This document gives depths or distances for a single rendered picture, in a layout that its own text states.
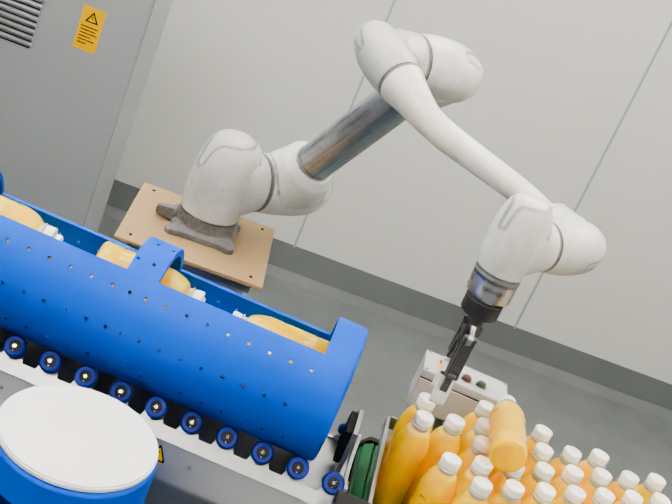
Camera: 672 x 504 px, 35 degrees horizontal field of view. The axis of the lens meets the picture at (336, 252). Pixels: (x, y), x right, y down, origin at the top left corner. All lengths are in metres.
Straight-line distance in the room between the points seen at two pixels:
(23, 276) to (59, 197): 1.76
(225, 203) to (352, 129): 0.37
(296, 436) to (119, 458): 0.37
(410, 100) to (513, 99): 2.75
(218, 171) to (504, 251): 0.94
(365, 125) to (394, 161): 2.43
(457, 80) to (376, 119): 0.24
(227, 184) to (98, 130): 1.12
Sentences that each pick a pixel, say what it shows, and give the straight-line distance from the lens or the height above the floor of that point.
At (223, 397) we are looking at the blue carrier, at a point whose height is 1.07.
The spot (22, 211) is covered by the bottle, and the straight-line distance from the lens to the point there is 2.18.
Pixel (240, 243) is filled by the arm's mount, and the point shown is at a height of 1.01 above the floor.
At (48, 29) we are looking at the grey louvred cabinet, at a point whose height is 1.10.
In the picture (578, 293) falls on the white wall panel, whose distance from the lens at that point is 5.33.
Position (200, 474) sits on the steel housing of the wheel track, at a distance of 2.18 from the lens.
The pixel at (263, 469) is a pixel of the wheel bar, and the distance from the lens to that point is 2.16.
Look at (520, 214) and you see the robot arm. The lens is 1.96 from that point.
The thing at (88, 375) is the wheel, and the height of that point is 0.97.
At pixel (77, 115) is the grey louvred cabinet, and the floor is 0.86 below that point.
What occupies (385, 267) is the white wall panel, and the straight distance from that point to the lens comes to 5.18.
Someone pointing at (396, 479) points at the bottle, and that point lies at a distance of 2.22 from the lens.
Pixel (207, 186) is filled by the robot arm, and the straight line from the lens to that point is 2.69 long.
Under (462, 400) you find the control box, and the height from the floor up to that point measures 1.07.
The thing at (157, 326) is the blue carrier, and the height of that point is 1.15.
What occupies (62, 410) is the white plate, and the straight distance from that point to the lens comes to 1.94.
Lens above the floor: 2.15
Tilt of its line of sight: 22 degrees down
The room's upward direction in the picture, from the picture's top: 23 degrees clockwise
